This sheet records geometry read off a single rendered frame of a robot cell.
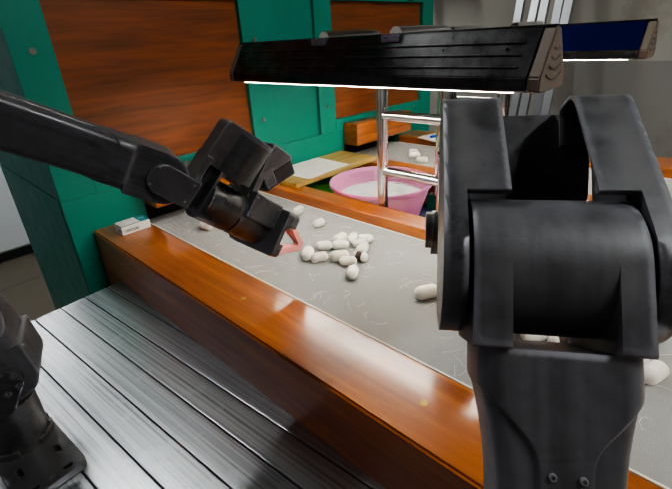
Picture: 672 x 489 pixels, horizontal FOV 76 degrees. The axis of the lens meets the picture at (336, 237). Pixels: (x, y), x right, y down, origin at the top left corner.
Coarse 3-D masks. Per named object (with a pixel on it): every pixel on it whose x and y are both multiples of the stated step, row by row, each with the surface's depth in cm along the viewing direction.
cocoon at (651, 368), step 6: (654, 360) 49; (648, 366) 48; (654, 366) 48; (660, 366) 48; (666, 366) 48; (648, 372) 47; (654, 372) 47; (660, 372) 47; (666, 372) 48; (648, 378) 47; (654, 378) 47; (660, 378) 47; (648, 384) 48; (654, 384) 47
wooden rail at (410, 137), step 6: (408, 132) 166; (414, 132) 166; (420, 132) 165; (426, 132) 165; (432, 132) 164; (402, 138) 162; (408, 138) 160; (414, 138) 158; (420, 138) 157; (420, 144) 157; (426, 144) 156; (432, 144) 154; (660, 162) 115; (666, 162) 114; (660, 168) 111; (666, 168) 110; (666, 174) 110
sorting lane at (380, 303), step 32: (160, 224) 100; (192, 224) 99; (352, 224) 94; (224, 256) 83; (256, 256) 82; (288, 256) 82; (384, 256) 80; (416, 256) 79; (288, 288) 71; (320, 288) 71; (352, 288) 70; (384, 288) 70; (352, 320) 62; (384, 320) 62; (416, 320) 61; (416, 352) 55; (448, 352) 55; (640, 416) 44; (640, 448) 41
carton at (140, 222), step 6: (138, 216) 93; (144, 216) 92; (120, 222) 90; (126, 222) 90; (132, 222) 90; (138, 222) 90; (144, 222) 91; (120, 228) 88; (126, 228) 89; (132, 228) 89; (138, 228) 90; (144, 228) 91; (126, 234) 89
